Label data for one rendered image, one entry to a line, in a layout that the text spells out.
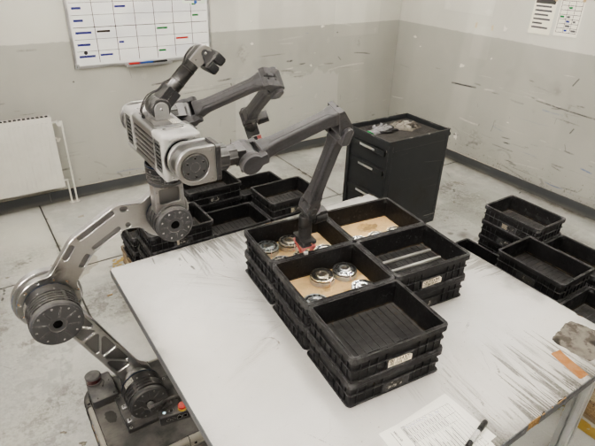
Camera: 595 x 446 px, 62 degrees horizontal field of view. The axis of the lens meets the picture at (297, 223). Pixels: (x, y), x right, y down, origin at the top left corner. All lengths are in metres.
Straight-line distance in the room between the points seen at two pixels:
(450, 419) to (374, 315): 0.44
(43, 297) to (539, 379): 1.78
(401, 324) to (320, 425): 0.49
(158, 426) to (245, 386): 0.64
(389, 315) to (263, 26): 3.72
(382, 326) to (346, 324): 0.13
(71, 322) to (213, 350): 0.51
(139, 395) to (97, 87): 3.01
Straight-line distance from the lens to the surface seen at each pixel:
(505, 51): 5.36
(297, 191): 3.61
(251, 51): 5.14
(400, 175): 3.67
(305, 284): 2.07
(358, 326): 1.89
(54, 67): 4.57
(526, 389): 2.03
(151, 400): 2.34
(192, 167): 1.56
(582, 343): 2.32
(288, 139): 1.70
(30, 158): 4.60
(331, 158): 1.90
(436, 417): 1.83
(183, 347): 2.01
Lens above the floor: 2.06
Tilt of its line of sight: 29 degrees down
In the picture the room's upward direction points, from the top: 2 degrees clockwise
